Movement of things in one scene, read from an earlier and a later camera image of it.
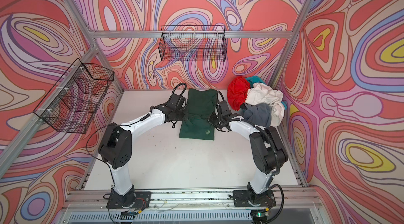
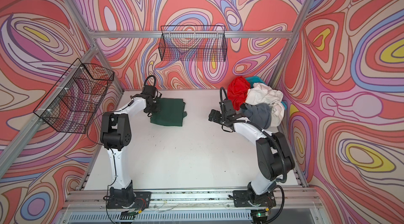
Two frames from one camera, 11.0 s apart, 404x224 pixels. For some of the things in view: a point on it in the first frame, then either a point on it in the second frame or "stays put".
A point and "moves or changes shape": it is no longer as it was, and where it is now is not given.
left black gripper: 185,118 -> 158,107
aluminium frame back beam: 191,33 stays put
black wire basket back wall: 193,43 stays put
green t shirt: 201,104 moves or changes shape
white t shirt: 261,93 stays put
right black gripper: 211,120 stays put
